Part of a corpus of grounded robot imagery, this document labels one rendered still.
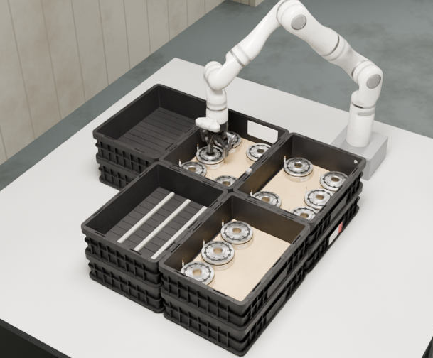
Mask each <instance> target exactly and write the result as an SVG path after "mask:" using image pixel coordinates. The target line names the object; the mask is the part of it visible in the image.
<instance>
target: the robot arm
mask: <svg viewBox="0 0 433 358"><path fill-rule="evenodd" d="M280 26H283V27H284V28H285V29H286V30H287V31H289V32H290V33H292V34H294V35H296V36H298V37H299V38H301V39H302V40H304V41H306V42H307V43H308V44H309V45H310V46H311V47H312V48H313V49H314V50H315V51H316V52H317V53H318V54H319V55H320V56H321V57H323V58H324V59H326V60H327V61H329V62H330V63H333V64H335V65H338V66H340V67H342V68H343V69H344V70H345V71H346V72H347V73H348V74H349V76H350V77H351V78H352V79H353V81H354V82H355V83H356V84H358V85H359V90H357V91H355V92H354V93H353V94H352V95H351V105H350V111H349V118H348V128H347V134H346V141H347V143H348V144H350V145H351V146H355V147H365V146H368V145H369V144H370V140H371V135H372V130H373V121H374V116H375V107H376V102H377V100H378V98H379V96H380V91H381V87H382V83H383V72H382V70H381V69H380V68H379V67H378V66H376V65H375V64H374V63H373V62H372V61H370V60H369V59H367V58H365V57H363V56H362V55H360V54H358V53H357V52H356V51H354V50H353V49H352V47H351V46H350V45H349V44H348V42H347V41H346V40H345V39H344V38H342V37H341V36H340V35H339V34H337V32H335V31H333V30H332V29H330V28H327V27H324V26H322V25H321V24H320V23H319V22H318V21H317V20H316V19H315V18H314V17H313V16H312V15H311V14H310V13H309V12H308V10H307V9H306V8H305V7H304V5H303V4H302V3H301V2H300V1H299V0H281V1H279V2H278V3H277V4H276V5H275V6H274V8H273V9H272V10H271V11H270V12H269V13H268V14H267V15H266V16H265V17H264V18H263V20H262V21H261V22H260V23H259V24H258V25H257V27H256V28H255V29H254V30H253V31H252V32H251V33H250V34H249V35H248V36H247V37H246V38H245V39H243V40H242V41H241V42H240V43H238V44H237V45H236V46H235V47H234V48H233V49H232V50H230V51H229V52H228V53H227V55H226V62H225V64H224V65H223V66H222V65H221V64H220V63H218V62H210V63H208V64H207V65H206V66H205V68H204V71H203V80H204V85H205V90H206V104H207V108H206V118H197V119H196V126H199V127H200V128H199V129H200V132H201V138H202V141H205V142H206V143H207V145H208V152H209V153H212V152H213V142H212V141H213V139H214V140H217V141H219V142H220V145H221V146H222V147H223V158H227V157H228V155H229V151H230V150H231V149H232V148H233V147H234V145H235V139H236V135H234V134H233V135H231V134H229V132H228V103H227V94H226V91H225V88H226V87H227V86H228V85H229V84H230V83H231V82H232V81H233V80H234V79H235V77H236V76H237V74H238V73H239V71H240V70H241V69H242V68H243V67H244V66H246V65H247V64H248V63H249V62H251V61H252V60H253V59H254V58H255V57H256V56H257V55H258V54H259V53H260V51H261V49H262V48H263V46H264V44H265V43H266V41H267V39H268V38H269V36H270V35H271V34H272V33H273V32H274V31H275V30H276V29H277V28H279V27H280ZM208 133H209V136H208ZM223 140H224V141H223ZM228 141H229V143H228Z"/></svg>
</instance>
